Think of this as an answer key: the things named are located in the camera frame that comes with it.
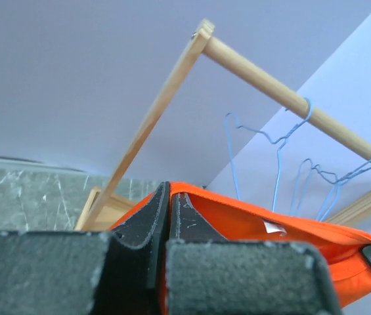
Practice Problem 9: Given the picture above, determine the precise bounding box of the orange t shirt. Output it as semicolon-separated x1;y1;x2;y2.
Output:
98;182;371;314

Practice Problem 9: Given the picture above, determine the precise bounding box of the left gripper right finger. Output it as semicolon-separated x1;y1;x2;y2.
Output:
167;192;232;315

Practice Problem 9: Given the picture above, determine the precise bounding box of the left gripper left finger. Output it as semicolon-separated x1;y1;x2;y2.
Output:
110;182;170;314

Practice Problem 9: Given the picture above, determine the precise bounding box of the blue wire hanger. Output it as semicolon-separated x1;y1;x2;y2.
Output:
223;98;313;212
290;158;364;220
316;158;371;221

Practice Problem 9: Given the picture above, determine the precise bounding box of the wooden hanger rack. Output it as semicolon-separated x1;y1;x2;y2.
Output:
75;20;371;230

